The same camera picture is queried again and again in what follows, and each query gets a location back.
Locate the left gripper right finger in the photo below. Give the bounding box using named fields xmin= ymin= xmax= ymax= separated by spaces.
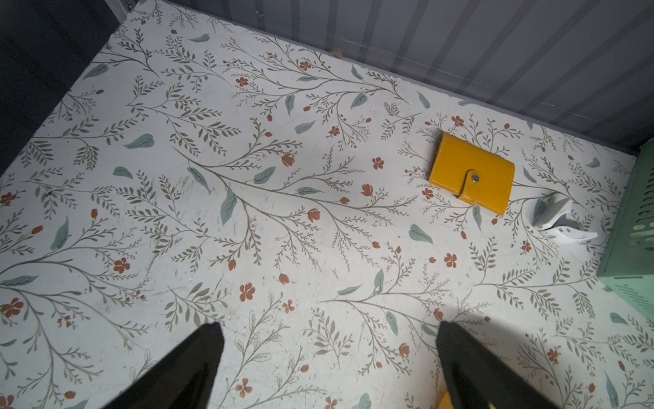
xmin=436 ymin=321 xmax=555 ymax=408

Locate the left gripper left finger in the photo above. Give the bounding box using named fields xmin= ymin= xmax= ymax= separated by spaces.
xmin=106 ymin=322 xmax=225 ymax=408

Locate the yellow storage box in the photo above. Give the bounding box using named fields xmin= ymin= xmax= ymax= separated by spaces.
xmin=438 ymin=393 xmax=454 ymax=409

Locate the green file organizer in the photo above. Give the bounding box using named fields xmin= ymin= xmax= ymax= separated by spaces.
xmin=597 ymin=140 xmax=653 ymax=320

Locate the yellow wallet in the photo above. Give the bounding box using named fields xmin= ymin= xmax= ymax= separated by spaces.
xmin=429 ymin=133 xmax=515 ymax=216

